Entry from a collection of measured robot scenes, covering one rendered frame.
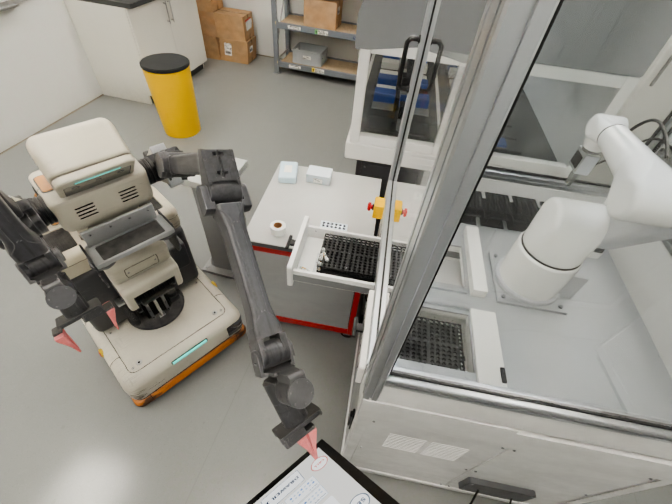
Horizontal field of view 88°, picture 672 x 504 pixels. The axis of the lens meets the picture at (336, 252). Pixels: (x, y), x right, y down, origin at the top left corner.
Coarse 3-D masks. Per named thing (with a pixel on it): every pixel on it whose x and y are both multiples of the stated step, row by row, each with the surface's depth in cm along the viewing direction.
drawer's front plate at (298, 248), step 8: (304, 224) 139; (304, 232) 138; (296, 240) 133; (304, 240) 142; (296, 248) 130; (296, 256) 130; (288, 264) 124; (296, 264) 133; (288, 272) 125; (288, 280) 129
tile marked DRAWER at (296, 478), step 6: (294, 474) 76; (300, 474) 75; (288, 480) 75; (294, 480) 74; (300, 480) 74; (282, 486) 74; (288, 486) 74; (294, 486) 73; (276, 492) 73; (282, 492) 73; (288, 492) 72; (264, 498) 73; (270, 498) 73; (276, 498) 72; (282, 498) 71
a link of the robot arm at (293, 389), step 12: (252, 360) 73; (264, 372) 72; (276, 372) 69; (288, 372) 68; (300, 372) 67; (288, 384) 66; (300, 384) 67; (312, 384) 68; (276, 396) 69; (288, 396) 65; (300, 396) 66; (312, 396) 68; (300, 408) 66
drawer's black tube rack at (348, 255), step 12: (336, 240) 138; (348, 240) 139; (360, 240) 140; (336, 252) 134; (348, 252) 134; (360, 252) 135; (372, 252) 135; (324, 264) 129; (336, 264) 130; (348, 264) 130; (360, 264) 134; (372, 264) 131; (348, 276) 130; (360, 276) 130; (372, 276) 128
